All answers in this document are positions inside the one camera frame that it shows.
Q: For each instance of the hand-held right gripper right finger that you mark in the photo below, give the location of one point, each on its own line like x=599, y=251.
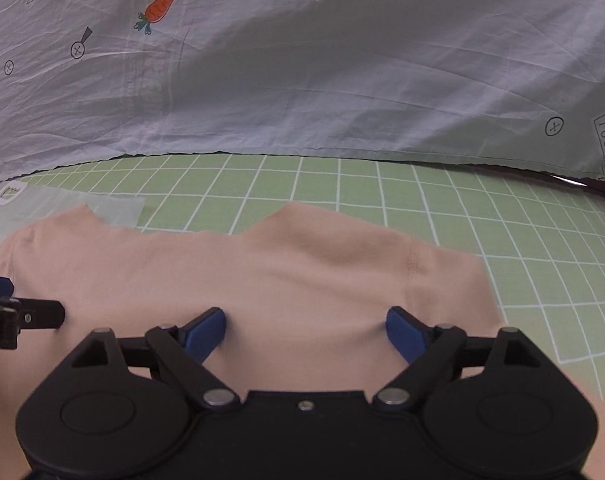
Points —
x=407, y=334

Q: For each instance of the green grid mat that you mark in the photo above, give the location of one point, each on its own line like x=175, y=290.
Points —
x=382, y=195

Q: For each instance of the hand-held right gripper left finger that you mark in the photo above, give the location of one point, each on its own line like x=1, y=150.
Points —
x=205, y=335

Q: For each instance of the grey carrot-printed sheet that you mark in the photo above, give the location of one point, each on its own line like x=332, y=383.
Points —
x=332, y=60

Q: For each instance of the beige shirt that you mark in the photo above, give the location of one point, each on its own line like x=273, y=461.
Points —
x=307, y=270

